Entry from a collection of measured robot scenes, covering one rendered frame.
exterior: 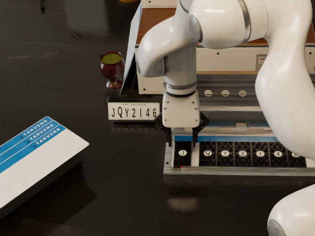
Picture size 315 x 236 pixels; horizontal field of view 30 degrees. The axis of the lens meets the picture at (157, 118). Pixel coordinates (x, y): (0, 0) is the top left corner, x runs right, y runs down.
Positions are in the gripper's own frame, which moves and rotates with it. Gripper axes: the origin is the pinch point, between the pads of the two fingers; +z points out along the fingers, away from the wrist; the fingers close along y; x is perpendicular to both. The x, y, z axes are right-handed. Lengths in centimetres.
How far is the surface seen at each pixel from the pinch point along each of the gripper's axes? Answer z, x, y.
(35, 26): -7, 72, -60
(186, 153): 5.2, 0.9, 1.2
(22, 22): -7, 75, -66
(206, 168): 6.6, -4.4, 6.8
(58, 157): 0.1, -9.9, -32.6
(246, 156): 5.5, 0.1, 18.0
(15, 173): 1.3, -15.8, -43.1
